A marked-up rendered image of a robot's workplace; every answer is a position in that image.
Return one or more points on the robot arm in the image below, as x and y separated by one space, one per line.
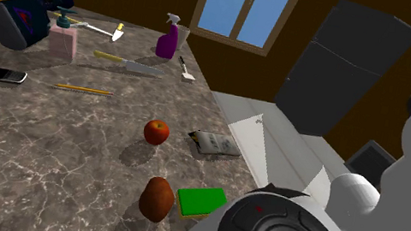
406 201

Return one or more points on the grey book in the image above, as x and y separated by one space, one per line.
217 144

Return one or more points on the red apple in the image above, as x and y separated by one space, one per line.
156 132

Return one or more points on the purple spray bottle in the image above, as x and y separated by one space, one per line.
166 44

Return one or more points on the grey cup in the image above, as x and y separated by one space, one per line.
183 37

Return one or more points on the green yellow sponge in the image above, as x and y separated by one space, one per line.
199 201

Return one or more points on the brown potato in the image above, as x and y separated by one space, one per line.
156 199

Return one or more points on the brown framed window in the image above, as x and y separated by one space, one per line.
246 5

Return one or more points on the yellow pencil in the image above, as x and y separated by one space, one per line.
83 89

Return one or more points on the dark grey fridge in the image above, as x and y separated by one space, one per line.
340 71

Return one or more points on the pink soap dispenser teal pump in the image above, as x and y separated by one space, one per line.
62 41

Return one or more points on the dark floor appliance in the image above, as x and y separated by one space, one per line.
368 163

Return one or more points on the black mobile phone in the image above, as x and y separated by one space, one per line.
3 74

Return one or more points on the dark toaster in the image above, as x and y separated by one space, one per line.
5 22

